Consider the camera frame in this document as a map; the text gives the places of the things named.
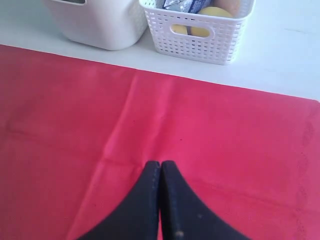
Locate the red table cloth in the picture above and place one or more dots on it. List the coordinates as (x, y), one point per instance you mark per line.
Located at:
(76, 134)

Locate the white perforated plastic basket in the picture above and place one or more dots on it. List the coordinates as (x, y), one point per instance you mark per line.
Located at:
(199, 37)

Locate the brown egg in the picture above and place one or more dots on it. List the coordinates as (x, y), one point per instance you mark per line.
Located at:
(231, 6)

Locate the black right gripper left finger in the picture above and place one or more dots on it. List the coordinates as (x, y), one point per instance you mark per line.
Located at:
(137, 215)

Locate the cream plastic bin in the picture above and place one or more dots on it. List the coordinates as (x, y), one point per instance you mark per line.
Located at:
(107, 24)

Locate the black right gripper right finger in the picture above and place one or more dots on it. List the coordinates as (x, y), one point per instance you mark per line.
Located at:
(183, 214)

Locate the blue white milk carton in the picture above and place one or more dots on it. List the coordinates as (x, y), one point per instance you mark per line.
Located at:
(186, 6)

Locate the yellow lemon piece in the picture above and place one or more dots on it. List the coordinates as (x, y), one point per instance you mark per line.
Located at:
(201, 32)

